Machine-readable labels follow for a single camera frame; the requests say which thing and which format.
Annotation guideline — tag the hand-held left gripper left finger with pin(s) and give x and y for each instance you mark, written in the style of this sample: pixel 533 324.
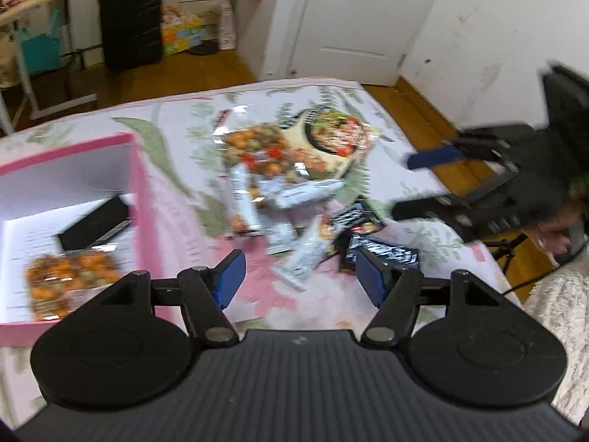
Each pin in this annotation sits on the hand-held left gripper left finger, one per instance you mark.
pixel 232 276

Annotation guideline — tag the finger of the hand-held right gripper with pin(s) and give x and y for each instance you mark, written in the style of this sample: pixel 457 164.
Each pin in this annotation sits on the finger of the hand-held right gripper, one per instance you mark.
pixel 432 157
pixel 428 207

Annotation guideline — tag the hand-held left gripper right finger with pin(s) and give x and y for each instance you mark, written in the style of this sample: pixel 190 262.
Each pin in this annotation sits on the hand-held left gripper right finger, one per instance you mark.
pixel 369 278

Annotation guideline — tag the orange ball snack bag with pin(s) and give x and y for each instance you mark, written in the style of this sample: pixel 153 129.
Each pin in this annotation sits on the orange ball snack bag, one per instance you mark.
pixel 69 281
pixel 262 147

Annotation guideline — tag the pink cardboard box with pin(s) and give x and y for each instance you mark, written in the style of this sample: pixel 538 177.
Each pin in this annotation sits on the pink cardboard box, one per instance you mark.
pixel 69 170

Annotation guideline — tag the person's right hand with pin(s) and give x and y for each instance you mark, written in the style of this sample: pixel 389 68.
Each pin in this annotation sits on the person's right hand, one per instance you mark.
pixel 554 235

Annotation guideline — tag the black snack packet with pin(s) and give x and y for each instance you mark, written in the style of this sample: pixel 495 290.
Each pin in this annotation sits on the black snack packet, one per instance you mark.
pixel 391 251
pixel 359 218
pixel 94 223

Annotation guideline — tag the white snack bar packet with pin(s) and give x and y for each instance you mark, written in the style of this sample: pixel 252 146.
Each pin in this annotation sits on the white snack bar packet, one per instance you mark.
pixel 241 202
pixel 299 191
pixel 279 237
pixel 306 251

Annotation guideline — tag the black tripod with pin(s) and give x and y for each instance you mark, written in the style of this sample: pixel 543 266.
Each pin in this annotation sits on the black tripod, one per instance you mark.
pixel 508 248

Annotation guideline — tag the large food picture packet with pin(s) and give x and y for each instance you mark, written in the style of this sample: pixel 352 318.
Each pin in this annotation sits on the large food picture packet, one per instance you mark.
pixel 336 140

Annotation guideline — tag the small red black packet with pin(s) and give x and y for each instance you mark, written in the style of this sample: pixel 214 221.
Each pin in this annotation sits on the small red black packet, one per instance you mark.
pixel 224 119

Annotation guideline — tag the white door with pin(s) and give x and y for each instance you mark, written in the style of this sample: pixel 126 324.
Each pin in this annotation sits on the white door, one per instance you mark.
pixel 363 14

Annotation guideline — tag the white fluffy blanket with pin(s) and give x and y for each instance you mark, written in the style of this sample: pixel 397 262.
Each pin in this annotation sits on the white fluffy blanket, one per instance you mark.
pixel 561 322

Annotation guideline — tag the black round stand base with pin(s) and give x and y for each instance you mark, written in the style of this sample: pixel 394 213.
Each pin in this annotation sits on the black round stand base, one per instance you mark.
pixel 205 47

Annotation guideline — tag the pink white bag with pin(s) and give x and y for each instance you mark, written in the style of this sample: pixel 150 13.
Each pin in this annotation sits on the pink white bag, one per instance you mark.
pixel 228 27

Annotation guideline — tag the colorful cardboard box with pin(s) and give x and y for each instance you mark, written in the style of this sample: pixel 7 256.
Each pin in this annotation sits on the colorful cardboard box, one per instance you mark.
pixel 182 32

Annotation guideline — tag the black suitcase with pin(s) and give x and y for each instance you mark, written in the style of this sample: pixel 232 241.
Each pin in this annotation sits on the black suitcase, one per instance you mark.
pixel 131 23

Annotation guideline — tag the teal bag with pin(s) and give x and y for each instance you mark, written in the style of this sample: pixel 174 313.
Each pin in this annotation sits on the teal bag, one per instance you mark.
pixel 41 48

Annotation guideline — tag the folding side table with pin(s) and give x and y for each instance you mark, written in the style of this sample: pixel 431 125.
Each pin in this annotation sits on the folding side table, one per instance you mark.
pixel 27 4

